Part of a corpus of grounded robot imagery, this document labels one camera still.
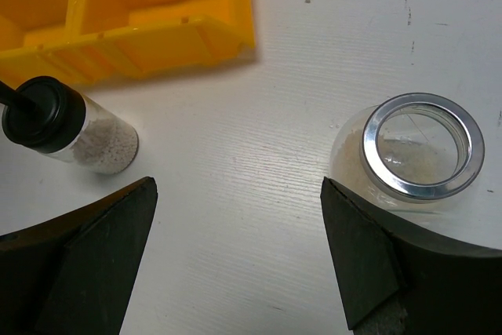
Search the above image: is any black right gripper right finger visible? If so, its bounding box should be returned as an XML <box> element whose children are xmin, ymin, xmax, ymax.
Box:
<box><xmin>321</xmin><ymin>178</ymin><xmax>501</xmax><ymax>334</ymax></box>

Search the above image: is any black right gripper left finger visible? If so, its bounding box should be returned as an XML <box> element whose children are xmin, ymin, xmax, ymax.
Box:
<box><xmin>1</xmin><ymin>177</ymin><xmax>158</xmax><ymax>334</ymax></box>

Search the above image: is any black-lid white spice jar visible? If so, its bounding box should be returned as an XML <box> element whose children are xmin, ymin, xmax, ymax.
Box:
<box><xmin>1</xmin><ymin>76</ymin><xmax>139</xmax><ymax>174</ymax></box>

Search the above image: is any open round glass jar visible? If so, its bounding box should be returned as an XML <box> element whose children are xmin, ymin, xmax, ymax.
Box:
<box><xmin>329</xmin><ymin>93</ymin><xmax>486</xmax><ymax>216</ymax></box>

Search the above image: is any yellow four-compartment plastic bin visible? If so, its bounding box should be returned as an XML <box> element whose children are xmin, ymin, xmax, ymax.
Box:
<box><xmin>1</xmin><ymin>0</ymin><xmax>255</xmax><ymax>87</ymax></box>

